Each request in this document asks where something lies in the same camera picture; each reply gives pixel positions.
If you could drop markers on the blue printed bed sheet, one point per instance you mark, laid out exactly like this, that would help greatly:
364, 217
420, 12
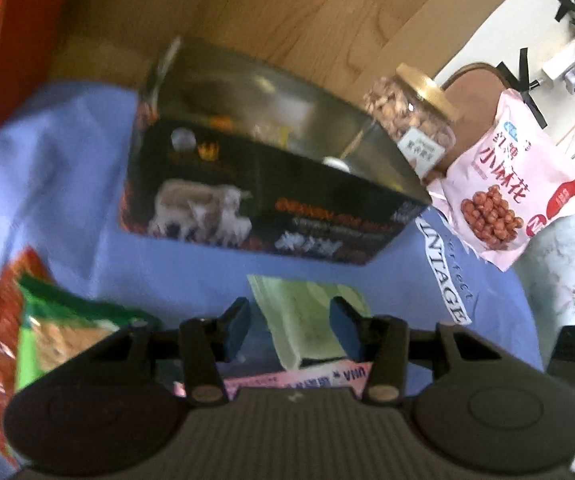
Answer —
67, 185

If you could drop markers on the large pink snack bag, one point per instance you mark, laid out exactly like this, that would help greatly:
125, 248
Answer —
492, 170

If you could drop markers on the brown chair back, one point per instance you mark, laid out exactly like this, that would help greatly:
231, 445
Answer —
472, 90

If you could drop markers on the nut jar with gold lid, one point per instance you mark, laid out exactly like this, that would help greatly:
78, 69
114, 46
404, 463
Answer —
407, 115

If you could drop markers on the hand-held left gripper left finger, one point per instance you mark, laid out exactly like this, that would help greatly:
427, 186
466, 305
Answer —
237, 329

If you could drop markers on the light green snack packet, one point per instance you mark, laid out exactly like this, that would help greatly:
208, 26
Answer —
297, 317

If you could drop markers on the black box with sheep print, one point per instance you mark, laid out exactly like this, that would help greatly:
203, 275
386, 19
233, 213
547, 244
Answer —
267, 185

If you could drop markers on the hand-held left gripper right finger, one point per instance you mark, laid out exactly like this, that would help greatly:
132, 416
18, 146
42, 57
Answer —
345, 327

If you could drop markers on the white power adapter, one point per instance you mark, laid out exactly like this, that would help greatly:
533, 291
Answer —
567, 67

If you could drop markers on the grey floral cloth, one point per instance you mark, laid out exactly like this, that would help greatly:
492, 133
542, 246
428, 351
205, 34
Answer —
567, 270

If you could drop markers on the wooden board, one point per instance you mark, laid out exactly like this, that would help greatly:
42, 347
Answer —
292, 10

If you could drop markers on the pink snack packet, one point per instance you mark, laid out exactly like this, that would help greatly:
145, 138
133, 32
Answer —
267, 381

